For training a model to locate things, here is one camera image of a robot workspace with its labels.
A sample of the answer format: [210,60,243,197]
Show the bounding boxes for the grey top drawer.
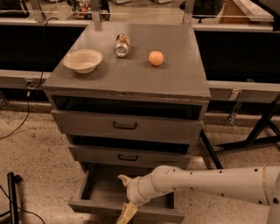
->
[52,95,203,144]

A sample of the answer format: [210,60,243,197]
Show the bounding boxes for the grey drawer cabinet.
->
[42,22,212,187]

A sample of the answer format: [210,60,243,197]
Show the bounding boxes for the grey bottom drawer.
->
[68,164,185,224]

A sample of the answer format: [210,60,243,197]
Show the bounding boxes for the grey drawer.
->
[69,136,190,168]
[52,95,203,144]
[68,164,185,224]

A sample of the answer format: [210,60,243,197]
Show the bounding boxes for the grey barrier rail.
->
[0,19,280,102]

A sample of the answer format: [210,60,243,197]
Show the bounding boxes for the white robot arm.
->
[116,165,280,224]

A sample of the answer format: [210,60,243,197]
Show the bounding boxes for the grey middle drawer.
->
[69,136,190,168]

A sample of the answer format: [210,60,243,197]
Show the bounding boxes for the lying metal can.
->
[114,33,130,58]

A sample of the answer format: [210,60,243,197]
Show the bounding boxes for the black metal stand right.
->
[199,94,280,169]

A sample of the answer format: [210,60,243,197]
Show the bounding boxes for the black cable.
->
[0,17,60,141]

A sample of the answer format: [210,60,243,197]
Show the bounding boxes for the orange fruit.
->
[148,51,164,67]

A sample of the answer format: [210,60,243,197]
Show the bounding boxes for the white bowl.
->
[63,49,102,74]

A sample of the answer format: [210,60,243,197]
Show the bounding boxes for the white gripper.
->
[116,174,157,224]

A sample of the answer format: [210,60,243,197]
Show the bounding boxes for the black stand left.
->
[0,172,19,224]

